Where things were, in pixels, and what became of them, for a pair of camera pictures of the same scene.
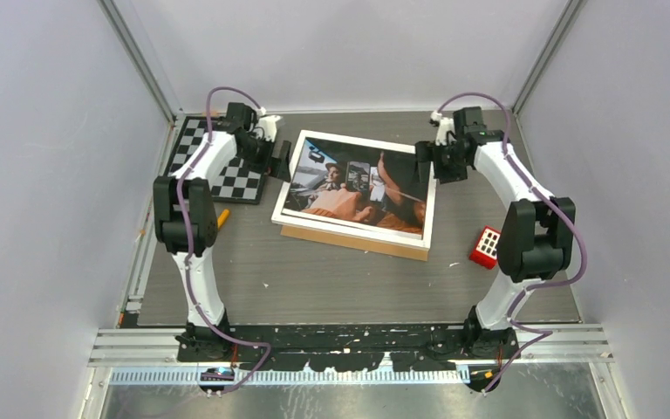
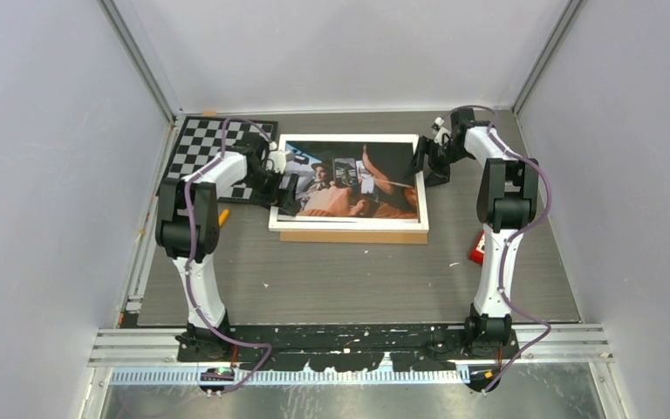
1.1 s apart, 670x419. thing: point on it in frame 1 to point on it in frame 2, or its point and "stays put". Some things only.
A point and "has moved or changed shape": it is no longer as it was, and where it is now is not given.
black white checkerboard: (239, 181) stays put
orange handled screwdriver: (222, 218) stays put
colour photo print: (358, 183) has moved or changed shape
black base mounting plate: (351, 348) stays put
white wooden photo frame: (279, 218) has moved or changed shape
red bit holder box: (486, 250) stays put
